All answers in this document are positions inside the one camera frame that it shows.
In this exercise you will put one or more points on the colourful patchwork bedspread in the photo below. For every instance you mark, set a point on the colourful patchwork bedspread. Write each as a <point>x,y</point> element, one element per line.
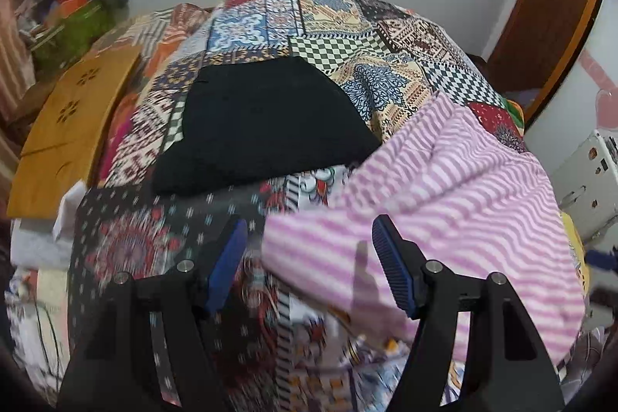
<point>386,59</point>

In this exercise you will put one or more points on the pink white striped fleece pant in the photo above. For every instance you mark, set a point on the pink white striped fleece pant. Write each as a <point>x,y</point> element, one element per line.
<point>464,198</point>

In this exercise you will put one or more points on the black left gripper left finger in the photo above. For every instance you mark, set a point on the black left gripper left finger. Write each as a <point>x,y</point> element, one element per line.
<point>112,367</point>

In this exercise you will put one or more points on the black folded garment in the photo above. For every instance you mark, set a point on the black folded garment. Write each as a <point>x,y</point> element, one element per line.
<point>247,123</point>

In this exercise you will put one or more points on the pile of clothes and bags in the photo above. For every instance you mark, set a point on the pile of clothes and bags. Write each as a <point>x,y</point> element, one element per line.
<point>58,33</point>

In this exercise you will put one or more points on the brown wooden door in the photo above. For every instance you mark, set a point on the brown wooden door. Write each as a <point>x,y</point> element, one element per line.
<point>538,46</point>

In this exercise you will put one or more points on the yellow wooden board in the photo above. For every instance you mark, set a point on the yellow wooden board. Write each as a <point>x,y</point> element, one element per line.
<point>68,135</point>

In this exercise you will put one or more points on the striped orange curtain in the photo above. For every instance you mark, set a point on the striped orange curtain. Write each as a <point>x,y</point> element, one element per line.
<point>17,76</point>

